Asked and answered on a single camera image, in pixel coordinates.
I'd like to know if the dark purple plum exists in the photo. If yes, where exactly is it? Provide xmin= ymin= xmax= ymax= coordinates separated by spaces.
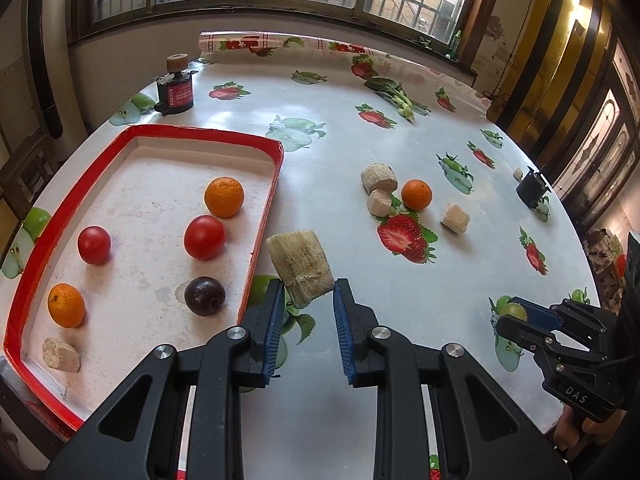
xmin=184 ymin=276 xmax=227 ymax=317

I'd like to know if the black motor with red label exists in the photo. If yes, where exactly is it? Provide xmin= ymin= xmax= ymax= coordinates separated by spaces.
xmin=153 ymin=53 xmax=196 ymax=116

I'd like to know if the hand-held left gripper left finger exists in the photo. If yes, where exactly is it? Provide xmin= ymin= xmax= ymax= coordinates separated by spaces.
xmin=45 ymin=277 xmax=286 ymax=480

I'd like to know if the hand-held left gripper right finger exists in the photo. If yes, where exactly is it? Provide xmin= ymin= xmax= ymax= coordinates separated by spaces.
xmin=332 ymin=277 xmax=573 ymax=480

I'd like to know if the large cork block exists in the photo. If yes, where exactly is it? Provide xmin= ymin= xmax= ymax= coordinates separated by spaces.
xmin=266 ymin=229 xmax=335 ymax=309

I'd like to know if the fruit printed tablecloth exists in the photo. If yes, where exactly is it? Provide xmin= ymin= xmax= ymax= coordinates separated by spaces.
xmin=0 ymin=30 xmax=601 ymax=480

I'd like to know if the green leafy vegetable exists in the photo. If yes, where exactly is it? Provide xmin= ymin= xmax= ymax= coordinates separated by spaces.
xmin=363 ymin=77 xmax=416 ymax=122

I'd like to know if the large cork cylinder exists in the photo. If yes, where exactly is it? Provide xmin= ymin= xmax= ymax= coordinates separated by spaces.
xmin=360 ymin=161 xmax=399 ymax=195

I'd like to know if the green tomato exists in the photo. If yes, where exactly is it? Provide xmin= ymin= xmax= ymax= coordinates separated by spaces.
xmin=501 ymin=301 xmax=529 ymax=323

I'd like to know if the red rimmed white tray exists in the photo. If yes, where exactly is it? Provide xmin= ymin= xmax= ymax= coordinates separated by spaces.
xmin=2 ymin=124 xmax=285 ymax=433

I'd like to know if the orange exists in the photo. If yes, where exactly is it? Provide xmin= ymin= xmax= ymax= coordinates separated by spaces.
xmin=204 ymin=176 xmax=245 ymax=219
xmin=401 ymin=179 xmax=433 ymax=212
xmin=47 ymin=283 xmax=86 ymax=329

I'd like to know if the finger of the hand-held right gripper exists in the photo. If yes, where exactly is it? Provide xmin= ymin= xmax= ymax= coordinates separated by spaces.
xmin=510 ymin=296 xmax=618 ymax=342
xmin=496 ymin=316 xmax=556 ymax=356

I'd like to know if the small cork piece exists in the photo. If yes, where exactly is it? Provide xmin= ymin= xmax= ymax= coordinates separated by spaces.
xmin=366 ymin=189 xmax=394 ymax=218
xmin=42 ymin=337 xmax=81 ymax=373

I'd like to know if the plain black motor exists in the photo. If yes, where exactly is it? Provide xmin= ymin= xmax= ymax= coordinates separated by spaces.
xmin=516 ymin=170 xmax=552 ymax=209

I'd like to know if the person's right hand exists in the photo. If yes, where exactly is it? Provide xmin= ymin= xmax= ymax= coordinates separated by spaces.
xmin=554 ymin=402 xmax=616 ymax=453

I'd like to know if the red tomato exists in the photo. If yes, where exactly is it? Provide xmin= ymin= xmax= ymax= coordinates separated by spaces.
xmin=183 ymin=215 xmax=227 ymax=260
xmin=77 ymin=226 xmax=112 ymax=265

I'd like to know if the stained glass door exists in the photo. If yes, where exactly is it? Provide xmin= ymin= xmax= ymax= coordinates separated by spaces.
xmin=550 ymin=40 xmax=640 ymax=231

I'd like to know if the white standing air conditioner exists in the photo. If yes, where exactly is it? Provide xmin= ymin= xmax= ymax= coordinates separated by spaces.
xmin=20 ymin=0 xmax=76 ymax=141

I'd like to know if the cork cube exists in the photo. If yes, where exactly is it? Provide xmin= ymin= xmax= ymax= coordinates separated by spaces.
xmin=440 ymin=203 xmax=471 ymax=235

